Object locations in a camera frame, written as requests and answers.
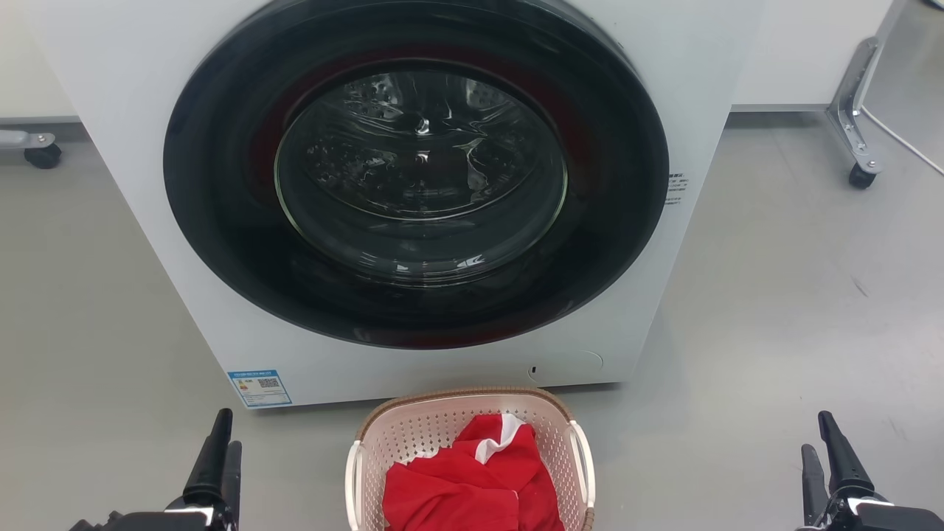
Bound white partition panel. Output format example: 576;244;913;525
0;0;80;125
732;0;895;113

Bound short grey metal leg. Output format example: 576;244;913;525
0;130;57;151

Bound black round washing machine door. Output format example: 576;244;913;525
163;0;670;350

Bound blue energy label sticker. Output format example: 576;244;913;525
227;369;293;409

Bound thin white cable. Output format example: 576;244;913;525
859;107;944;178

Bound cream perforated laundry basket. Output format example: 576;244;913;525
345;386;596;531

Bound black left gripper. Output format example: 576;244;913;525
70;408;243;531

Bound long grey metal leg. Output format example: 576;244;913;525
826;0;909;175

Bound red and white garment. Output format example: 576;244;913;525
382;413;566;531

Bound white front-load washing machine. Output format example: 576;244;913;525
22;0;768;410

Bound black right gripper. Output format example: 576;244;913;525
796;411;944;531

